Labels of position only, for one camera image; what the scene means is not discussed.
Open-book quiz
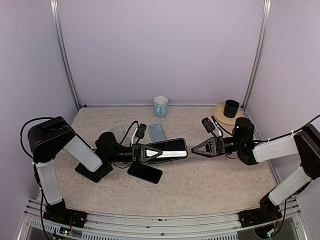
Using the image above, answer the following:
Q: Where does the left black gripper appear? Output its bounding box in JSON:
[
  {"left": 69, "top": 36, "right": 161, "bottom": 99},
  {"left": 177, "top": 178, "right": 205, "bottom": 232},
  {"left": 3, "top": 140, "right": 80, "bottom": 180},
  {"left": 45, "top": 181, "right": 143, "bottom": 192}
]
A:
[{"left": 106, "top": 143, "right": 163, "bottom": 164}]

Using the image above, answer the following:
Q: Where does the right aluminium frame post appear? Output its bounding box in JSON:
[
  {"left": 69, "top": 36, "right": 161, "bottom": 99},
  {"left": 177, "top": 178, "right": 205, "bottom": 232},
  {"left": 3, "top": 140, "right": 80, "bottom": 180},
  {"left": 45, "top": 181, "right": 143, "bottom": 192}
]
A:
[{"left": 241, "top": 0, "right": 272, "bottom": 112}]

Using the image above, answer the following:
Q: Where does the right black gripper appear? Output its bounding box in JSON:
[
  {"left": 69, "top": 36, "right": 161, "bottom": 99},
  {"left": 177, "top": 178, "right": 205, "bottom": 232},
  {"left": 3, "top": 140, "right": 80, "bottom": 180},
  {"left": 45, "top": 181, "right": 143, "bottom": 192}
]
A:
[{"left": 191, "top": 135, "right": 244, "bottom": 158}]

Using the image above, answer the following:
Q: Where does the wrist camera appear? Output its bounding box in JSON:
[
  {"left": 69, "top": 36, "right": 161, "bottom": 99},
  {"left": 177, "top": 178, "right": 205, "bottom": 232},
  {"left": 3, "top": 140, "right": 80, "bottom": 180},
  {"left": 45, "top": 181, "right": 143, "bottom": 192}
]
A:
[
  {"left": 201, "top": 117, "right": 222, "bottom": 137},
  {"left": 131, "top": 123, "right": 147, "bottom": 144}
]

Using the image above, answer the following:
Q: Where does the beige plate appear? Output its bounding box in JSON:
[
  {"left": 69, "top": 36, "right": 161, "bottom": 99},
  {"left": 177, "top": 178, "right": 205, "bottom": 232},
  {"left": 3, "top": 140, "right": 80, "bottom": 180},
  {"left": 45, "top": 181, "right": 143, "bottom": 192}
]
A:
[{"left": 212, "top": 104, "right": 245, "bottom": 126}]

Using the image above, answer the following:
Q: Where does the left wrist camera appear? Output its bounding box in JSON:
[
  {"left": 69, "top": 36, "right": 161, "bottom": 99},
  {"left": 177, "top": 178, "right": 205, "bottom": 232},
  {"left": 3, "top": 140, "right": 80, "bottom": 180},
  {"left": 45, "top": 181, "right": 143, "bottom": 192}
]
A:
[{"left": 131, "top": 123, "right": 147, "bottom": 144}]

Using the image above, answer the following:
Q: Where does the black phone left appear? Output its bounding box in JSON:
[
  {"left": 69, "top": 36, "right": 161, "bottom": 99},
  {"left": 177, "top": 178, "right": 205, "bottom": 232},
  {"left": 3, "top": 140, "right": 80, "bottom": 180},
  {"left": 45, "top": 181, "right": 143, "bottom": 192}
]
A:
[{"left": 75, "top": 163, "right": 102, "bottom": 183}]

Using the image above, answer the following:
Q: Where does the black phone blue edge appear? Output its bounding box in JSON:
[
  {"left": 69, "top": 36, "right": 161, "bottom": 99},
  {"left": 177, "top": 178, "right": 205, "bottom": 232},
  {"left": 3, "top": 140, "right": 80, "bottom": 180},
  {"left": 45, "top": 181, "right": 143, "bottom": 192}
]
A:
[{"left": 127, "top": 163, "right": 163, "bottom": 184}]

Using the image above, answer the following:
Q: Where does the aluminium frame post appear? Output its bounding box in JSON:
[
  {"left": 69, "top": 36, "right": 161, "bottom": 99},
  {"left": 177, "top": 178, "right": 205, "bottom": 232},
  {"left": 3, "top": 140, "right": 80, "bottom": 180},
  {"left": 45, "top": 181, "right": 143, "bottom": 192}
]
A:
[
  {"left": 241, "top": 0, "right": 272, "bottom": 112},
  {"left": 50, "top": 0, "right": 82, "bottom": 111}
]

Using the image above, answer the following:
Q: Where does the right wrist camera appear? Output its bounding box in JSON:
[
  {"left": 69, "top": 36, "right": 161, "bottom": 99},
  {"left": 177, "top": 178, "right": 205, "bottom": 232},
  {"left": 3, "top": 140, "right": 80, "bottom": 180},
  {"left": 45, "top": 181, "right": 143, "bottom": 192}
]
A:
[{"left": 201, "top": 117, "right": 222, "bottom": 137}]

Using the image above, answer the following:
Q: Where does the left aluminium frame post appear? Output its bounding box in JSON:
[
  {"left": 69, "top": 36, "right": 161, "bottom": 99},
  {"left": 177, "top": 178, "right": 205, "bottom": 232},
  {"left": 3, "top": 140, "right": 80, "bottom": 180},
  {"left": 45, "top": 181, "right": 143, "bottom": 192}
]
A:
[{"left": 50, "top": 0, "right": 82, "bottom": 111}]

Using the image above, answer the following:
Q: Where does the light blue mug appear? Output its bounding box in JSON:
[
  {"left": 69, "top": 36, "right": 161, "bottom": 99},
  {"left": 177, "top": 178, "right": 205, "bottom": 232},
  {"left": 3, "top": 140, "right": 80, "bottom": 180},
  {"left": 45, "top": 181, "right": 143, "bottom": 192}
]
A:
[{"left": 153, "top": 96, "right": 169, "bottom": 119}]

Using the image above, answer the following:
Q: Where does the dark green cup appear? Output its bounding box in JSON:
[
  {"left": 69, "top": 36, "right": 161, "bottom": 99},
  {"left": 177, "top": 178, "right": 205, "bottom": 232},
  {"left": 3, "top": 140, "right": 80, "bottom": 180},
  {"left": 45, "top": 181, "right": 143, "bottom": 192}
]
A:
[{"left": 223, "top": 99, "right": 240, "bottom": 118}]

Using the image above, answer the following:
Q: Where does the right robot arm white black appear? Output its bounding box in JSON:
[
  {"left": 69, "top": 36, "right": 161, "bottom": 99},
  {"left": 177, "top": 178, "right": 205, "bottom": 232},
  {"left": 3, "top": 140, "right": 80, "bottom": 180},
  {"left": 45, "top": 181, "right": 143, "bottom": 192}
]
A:
[{"left": 191, "top": 117, "right": 320, "bottom": 222}]

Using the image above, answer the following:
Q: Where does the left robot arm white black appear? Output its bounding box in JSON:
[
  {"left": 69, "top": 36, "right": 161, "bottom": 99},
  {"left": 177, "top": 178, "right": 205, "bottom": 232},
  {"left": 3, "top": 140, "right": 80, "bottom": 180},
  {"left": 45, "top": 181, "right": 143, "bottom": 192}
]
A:
[{"left": 27, "top": 116, "right": 163, "bottom": 223}]

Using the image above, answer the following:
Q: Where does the clear phone case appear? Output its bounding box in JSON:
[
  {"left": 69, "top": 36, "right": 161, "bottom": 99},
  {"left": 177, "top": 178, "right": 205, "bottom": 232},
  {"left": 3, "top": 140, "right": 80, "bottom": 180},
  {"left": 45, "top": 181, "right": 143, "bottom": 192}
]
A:
[{"left": 110, "top": 125, "right": 126, "bottom": 143}]

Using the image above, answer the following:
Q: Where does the light blue phone case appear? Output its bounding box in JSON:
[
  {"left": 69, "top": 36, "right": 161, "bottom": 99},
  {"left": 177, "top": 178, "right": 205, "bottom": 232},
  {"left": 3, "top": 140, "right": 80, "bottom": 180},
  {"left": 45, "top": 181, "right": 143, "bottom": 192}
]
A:
[{"left": 148, "top": 123, "right": 168, "bottom": 143}]

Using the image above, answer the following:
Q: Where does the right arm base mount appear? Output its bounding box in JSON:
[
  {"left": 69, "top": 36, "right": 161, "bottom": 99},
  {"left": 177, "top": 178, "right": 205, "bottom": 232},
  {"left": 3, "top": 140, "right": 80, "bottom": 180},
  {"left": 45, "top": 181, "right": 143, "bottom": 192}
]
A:
[{"left": 238, "top": 194, "right": 283, "bottom": 228}]

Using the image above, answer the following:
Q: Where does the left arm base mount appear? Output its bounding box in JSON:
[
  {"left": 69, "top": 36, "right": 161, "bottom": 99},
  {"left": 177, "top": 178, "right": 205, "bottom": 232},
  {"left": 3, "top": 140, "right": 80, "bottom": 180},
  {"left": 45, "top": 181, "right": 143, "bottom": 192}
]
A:
[{"left": 43, "top": 199, "right": 88, "bottom": 228}]

